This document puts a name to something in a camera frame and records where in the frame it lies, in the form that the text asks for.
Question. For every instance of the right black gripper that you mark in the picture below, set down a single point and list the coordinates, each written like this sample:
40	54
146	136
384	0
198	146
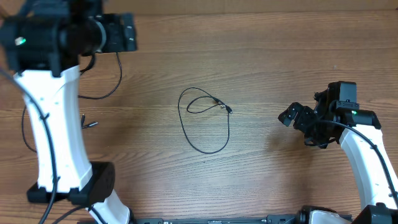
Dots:
302	119

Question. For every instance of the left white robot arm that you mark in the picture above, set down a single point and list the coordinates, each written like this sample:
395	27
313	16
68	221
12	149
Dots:
43	43

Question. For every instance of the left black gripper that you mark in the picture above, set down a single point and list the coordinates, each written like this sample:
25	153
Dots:
129	32

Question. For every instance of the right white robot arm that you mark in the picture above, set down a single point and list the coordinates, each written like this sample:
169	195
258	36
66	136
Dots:
338	118

